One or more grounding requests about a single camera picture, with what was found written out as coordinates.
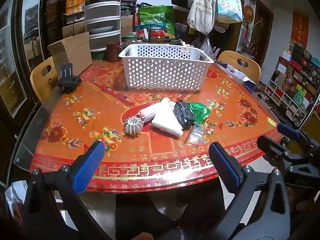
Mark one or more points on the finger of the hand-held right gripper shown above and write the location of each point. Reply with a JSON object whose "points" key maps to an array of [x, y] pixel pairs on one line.
{"points": [[271, 147], [287, 130]]}

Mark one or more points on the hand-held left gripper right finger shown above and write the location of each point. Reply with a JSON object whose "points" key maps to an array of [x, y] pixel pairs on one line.
{"points": [[225, 166]]}

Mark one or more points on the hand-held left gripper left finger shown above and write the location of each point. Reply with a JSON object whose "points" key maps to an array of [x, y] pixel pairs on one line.
{"points": [[87, 165]]}

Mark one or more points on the small plastic packet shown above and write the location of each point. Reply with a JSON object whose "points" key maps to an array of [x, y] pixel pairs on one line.
{"points": [[196, 136]]}

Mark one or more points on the green plastic bag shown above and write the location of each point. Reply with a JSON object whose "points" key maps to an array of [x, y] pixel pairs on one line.
{"points": [[201, 112]]}

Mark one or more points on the white ribbed round holder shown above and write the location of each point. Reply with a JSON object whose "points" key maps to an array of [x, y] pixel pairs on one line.
{"points": [[133, 127]]}

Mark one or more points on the black plastic bag roll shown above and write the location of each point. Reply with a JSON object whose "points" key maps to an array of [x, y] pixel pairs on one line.
{"points": [[183, 115]]}

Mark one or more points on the white plastic bag roll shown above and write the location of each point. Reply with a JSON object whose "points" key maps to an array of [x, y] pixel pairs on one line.
{"points": [[155, 110]]}

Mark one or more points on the white perforated plastic basket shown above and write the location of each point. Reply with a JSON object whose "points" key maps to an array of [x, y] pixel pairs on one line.
{"points": [[162, 72]]}

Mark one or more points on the small yellow tag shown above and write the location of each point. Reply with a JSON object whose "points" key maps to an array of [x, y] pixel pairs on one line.
{"points": [[272, 122]]}

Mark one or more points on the shelf unit with boxes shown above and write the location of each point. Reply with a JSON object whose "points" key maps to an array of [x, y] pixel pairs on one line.
{"points": [[292, 85]]}

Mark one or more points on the black clamp phone holder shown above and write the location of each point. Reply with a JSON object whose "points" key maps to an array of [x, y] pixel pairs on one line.
{"points": [[68, 82]]}

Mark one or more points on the wooden chair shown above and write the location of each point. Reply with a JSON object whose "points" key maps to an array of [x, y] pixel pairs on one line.
{"points": [[41, 82], [226, 57]]}

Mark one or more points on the open cardboard box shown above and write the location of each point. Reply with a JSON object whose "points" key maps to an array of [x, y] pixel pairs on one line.
{"points": [[72, 55]]}

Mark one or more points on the clear hanging plastic bag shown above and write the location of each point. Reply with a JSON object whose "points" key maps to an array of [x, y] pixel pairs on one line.
{"points": [[208, 48]]}

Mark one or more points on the brown mug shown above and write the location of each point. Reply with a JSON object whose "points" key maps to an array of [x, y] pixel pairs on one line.
{"points": [[113, 52]]}

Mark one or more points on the red round hanging ornament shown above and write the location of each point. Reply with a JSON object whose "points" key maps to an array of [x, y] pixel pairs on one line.
{"points": [[248, 13]]}

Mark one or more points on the dark glass door cabinet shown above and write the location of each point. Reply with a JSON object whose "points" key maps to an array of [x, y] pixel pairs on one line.
{"points": [[15, 55]]}

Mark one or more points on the small glass jar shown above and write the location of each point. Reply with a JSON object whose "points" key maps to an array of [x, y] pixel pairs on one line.
{"points": [[131, 39]]}

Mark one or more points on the blue printed tote bag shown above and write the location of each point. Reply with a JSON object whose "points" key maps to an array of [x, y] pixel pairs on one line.
{"points": [[228, 7]]}

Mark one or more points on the closed cardboard box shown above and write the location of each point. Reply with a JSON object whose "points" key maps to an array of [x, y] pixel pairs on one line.
{"points": [[127, 26]]}

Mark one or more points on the glass jar with red lid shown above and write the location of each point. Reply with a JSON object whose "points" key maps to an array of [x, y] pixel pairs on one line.
{"points": [[157, 36]]}

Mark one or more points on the white canvas tote bag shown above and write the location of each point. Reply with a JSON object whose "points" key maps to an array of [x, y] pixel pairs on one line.
{"points": [[200, 12]]}

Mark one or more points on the plastic drawer tower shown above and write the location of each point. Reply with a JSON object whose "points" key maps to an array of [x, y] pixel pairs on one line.
{"points": [[102, 12]]}

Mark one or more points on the yellow box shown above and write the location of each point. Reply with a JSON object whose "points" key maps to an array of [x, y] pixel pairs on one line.
{"points": [[74, 5]]}

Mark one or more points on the green printed shopping bag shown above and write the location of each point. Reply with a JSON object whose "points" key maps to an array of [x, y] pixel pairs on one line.
{"points": [[157, 17]]}

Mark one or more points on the red wall poster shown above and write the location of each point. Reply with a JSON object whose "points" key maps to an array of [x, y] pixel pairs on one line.
{"points": [[299, 30]]}

